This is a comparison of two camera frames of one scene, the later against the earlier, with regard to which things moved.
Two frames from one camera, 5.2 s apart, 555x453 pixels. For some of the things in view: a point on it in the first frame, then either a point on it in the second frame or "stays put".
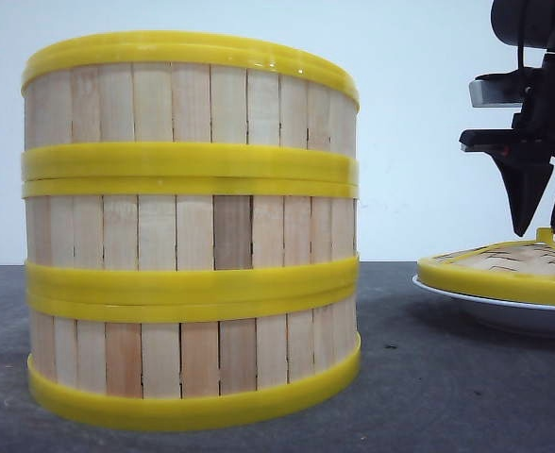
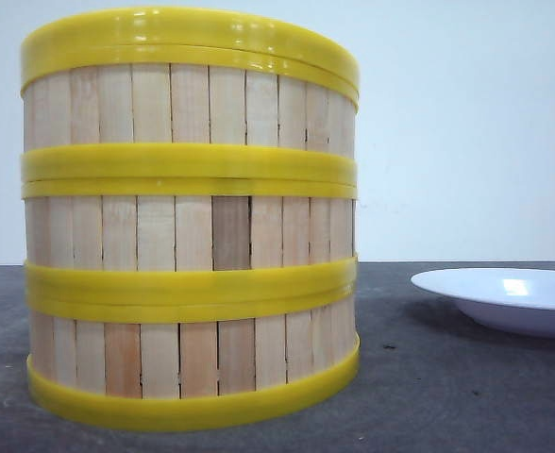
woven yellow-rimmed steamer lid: (541, 272) to (199, 25)
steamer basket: (190, 238) stays put
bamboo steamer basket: (188, 105) stays put
